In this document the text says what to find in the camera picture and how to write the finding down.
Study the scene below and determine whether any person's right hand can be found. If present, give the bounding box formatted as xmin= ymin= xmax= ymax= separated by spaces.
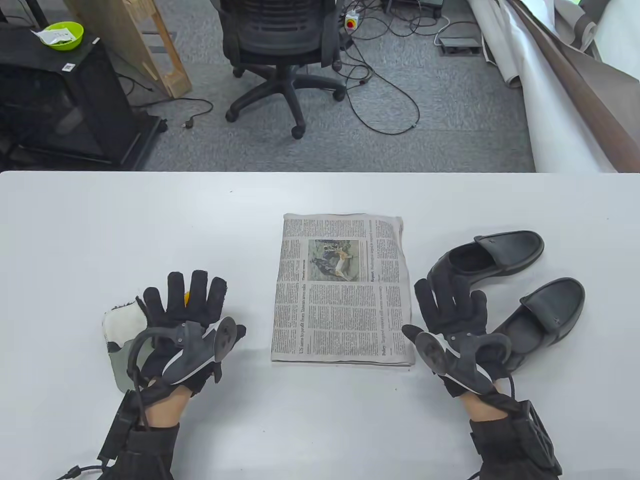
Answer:
xmin=402 ymin=272 xmax=507 ymax=399

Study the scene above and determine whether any person's left hand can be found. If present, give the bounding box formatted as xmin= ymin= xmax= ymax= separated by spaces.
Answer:
xmin=135 ymin=270 xmax=247 ymax=401

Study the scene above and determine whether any grey hand controller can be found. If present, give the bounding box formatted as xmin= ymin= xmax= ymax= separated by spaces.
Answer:
xmin=127 ymin=316 xmax=240 ymax=388
xmin=415 ymin=330 xmax=516 ymax=396

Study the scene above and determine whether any white grey polishing cloth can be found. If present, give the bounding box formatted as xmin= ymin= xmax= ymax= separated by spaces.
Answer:
xmin=102 ymin=296 xmax=151 ymax=393

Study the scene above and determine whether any black leather shoe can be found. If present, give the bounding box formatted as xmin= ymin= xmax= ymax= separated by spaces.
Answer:
xmin=487 ymin=277 xmax=586 ymax=373
xmin=427 ymin=230 xmax=545 ymax=291

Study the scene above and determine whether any printed newspaper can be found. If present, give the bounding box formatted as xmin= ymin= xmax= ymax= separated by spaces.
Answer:
xmin=271 ymin=213 xmax=417 ymax=368

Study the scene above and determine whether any person's right forearm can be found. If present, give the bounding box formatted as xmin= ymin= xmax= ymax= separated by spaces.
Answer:
xmin=459 ymin=390 xmax=563 ymax=480

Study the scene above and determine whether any white rolled sheet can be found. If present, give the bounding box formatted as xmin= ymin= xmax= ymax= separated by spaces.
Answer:
xmin=467 ymin=0 xmax=621 ymax=173

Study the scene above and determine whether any black cabinet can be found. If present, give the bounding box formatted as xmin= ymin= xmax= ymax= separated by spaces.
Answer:
xmin=0 ymin=22 xmax=168 ymax=171

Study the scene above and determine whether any brown rolled sheet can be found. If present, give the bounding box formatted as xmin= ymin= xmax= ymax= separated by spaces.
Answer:
xmin=507 ymin=0 xmax=640 ymax=173

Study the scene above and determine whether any grey floor box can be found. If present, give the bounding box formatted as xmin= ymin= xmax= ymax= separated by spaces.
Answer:
xmin=438 ymin=36 xmax=483 ymax=56

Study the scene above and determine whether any green bowl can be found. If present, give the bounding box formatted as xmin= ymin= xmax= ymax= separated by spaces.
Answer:
xmin=37 ymin=21 xmax=85 ymax=51

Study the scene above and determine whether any black office chair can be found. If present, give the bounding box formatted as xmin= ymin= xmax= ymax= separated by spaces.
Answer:
xmin=218 ymin=0 xmax=347 ymax=140

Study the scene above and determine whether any white paper packet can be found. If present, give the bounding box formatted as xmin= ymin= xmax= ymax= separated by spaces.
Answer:
xmin=31 ymin=27 xmax=75 ymax=47

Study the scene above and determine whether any grey fabric sheet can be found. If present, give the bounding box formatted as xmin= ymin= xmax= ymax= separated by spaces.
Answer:
xmin=550 ymin=0 xmax=613 ymax=53

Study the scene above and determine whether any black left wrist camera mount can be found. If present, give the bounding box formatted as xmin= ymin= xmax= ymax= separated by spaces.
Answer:
xmin=102 ymin=390 xmax=146 ymax=466

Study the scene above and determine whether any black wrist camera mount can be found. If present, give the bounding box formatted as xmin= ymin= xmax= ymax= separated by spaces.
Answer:
xmin=500 ymin=397 xmax=563 ymax=476
xmin=102 ymin=390 xmax=146 ymax=466

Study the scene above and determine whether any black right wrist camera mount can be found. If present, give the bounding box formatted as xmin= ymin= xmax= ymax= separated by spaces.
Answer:
xmin=500 ymin=397 xmax=563 ymax=476

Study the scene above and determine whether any black cable with plug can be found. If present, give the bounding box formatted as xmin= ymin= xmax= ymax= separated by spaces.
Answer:
xmin=131 ymin=98 xmax=215 ymax=130

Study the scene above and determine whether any long black floor cable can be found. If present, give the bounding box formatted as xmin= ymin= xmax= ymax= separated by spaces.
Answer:
xmin=345 ymin=30 xmax=421 ymax=136

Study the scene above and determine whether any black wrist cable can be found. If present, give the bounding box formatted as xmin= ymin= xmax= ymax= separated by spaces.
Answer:
xmin=55 ymin=464 xmax=108 ymax=480

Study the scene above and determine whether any wooden frame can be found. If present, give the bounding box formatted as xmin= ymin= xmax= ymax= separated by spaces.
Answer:
xmin=65 ymin=0 xmax=193 ymax=99

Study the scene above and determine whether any black metal post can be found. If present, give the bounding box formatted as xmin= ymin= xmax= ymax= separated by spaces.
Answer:
xmin=22 ymin=0 xmax=51 ymax=28

